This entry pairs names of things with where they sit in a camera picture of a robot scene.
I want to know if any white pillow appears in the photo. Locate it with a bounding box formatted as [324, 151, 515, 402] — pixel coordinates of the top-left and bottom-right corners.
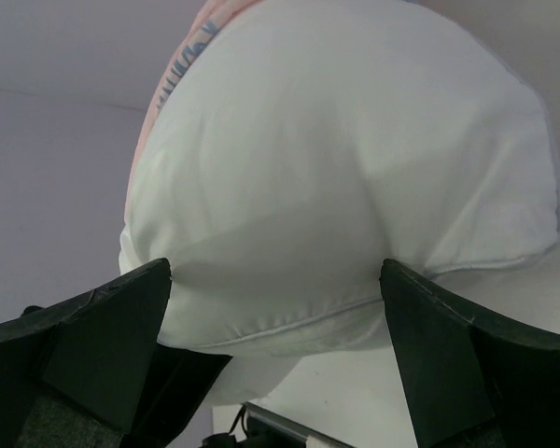
[119, 1, 560, 406]

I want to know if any silver base mounting rail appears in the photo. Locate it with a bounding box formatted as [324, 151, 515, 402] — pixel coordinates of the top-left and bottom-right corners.
[200, 400, 342, 448]

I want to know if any blue and pink printed pillowcase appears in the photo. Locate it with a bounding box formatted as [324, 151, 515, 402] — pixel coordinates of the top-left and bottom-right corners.
[124, 0, 257, 222]

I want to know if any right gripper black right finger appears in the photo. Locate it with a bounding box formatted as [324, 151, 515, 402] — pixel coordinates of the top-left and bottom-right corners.
[380, 259, 560, 447]

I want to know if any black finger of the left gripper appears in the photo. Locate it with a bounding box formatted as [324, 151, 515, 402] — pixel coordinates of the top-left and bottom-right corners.
[120, 344, 231, 448]

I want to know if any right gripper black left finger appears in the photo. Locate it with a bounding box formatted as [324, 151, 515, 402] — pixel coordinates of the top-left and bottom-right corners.
[0, 259, 171, 447]

